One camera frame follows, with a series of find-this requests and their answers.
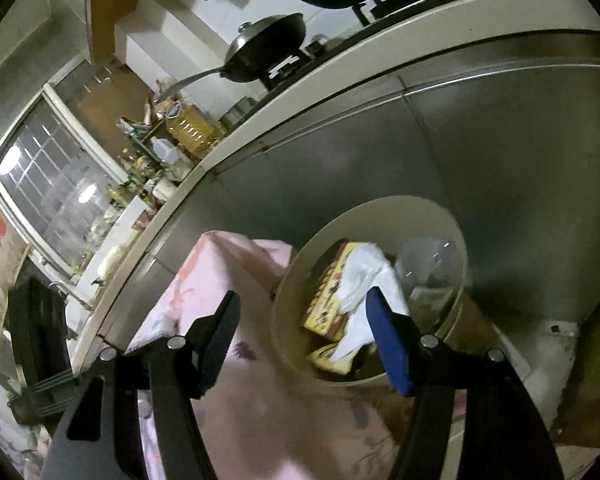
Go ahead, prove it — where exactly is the steel wok with lid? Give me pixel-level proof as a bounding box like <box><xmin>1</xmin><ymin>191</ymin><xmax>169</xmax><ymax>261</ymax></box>
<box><xmin>154</xmin><ymin>13</ymin><xmax>306</xmax><ymax>103</ymax></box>

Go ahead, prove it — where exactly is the white plastic jug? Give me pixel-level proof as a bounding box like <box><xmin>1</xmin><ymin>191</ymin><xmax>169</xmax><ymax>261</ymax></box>
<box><xmin>151</xmin><ymin>138</ymin><xmax>192</xmax><ymax>168</ymax></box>

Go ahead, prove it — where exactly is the white paper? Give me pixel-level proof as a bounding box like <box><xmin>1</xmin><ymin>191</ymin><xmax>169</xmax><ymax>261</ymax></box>
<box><xmin>336</xmin><ymin>243</ymin><xmax>410</xmax><ymax>356</ymax></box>

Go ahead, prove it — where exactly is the yellow cooking oil jug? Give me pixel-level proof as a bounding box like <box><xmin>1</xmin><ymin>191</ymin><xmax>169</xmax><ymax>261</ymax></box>
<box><xmin>164</xmin><ymin>101</ymin><xmax>222</xmax><ymax>159</ymax></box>

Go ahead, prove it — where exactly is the black gas stove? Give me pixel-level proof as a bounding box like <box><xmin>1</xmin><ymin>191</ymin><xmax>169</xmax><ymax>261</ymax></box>
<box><xmin>258</xmin><ymin>0</ymin><xmax>487</xmax><ymax>92</ymax></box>

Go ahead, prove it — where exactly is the beige trash bin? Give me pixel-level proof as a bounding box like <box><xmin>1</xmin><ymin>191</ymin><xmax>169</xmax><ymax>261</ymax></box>
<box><xmin>271</xmin><ymin>195</ymin><xmax>468</xmax><ymax>391</ymax></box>

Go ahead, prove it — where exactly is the yellow brown medicine box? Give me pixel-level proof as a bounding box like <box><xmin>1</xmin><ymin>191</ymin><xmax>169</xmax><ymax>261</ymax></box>
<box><xmin>301</xmin><ymin>238</ymin><xmax>363</xmax><ymax>342</ymax></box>

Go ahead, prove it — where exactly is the yellow snack wrapper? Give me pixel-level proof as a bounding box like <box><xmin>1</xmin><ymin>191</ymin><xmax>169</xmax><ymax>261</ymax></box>
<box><xmin>306</xmin><ymin>344</ymin><xmax>366</xmax><ymax>376</ymax></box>

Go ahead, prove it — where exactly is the barred kitchen window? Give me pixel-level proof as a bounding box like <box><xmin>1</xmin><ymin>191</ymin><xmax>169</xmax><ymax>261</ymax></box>
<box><xmin>0</xmin><ymin>58</ymin><xmax>149</xmax><ymax>275</ymax></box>

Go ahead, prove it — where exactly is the clear plastic water bottle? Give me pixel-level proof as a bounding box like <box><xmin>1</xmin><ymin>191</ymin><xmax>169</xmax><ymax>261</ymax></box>
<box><xmin>394</xmin><ymin>236</ymin><xmax>463</xmax><ymax>334</ymax></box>

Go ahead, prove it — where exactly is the pink floral tablecloth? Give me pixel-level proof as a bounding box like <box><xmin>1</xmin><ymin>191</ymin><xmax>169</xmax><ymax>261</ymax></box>
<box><xmin>129</xmin><ymin>231</ymin><xmax>398</xmax><ymax>479</ymax></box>

